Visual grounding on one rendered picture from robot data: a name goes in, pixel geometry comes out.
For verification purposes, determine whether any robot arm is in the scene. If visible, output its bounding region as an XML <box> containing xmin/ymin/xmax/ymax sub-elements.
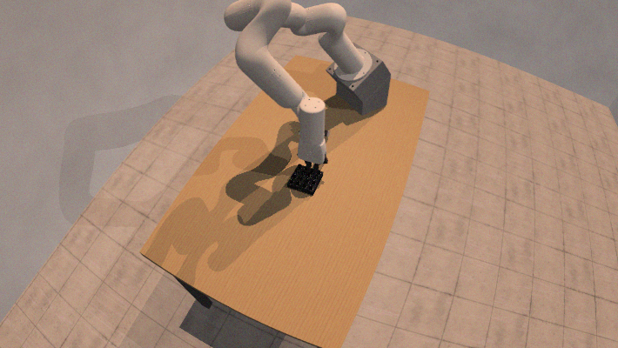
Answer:
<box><xmin>224</xmin><ymin>0</ymin><xmax>372</xmax><ymax>145</ymax></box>

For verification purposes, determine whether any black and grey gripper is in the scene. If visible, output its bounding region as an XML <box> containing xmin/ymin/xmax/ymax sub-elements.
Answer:
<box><xmin>297</xmin><ymin>138</ymin><xmax>328</xmax><ymax>173</ymax></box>

